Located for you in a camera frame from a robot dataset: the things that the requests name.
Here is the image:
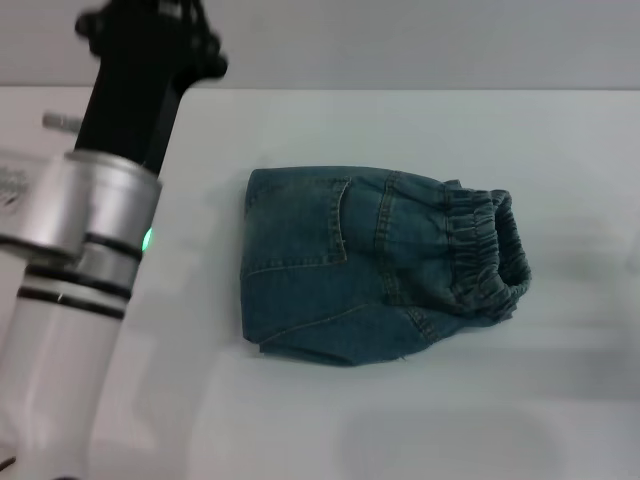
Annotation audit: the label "blue denim shorts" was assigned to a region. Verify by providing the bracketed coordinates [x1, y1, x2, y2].
[239, 167, 533, 369]

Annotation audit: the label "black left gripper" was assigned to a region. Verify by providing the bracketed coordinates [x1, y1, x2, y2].
[72, 0, 230, 176]

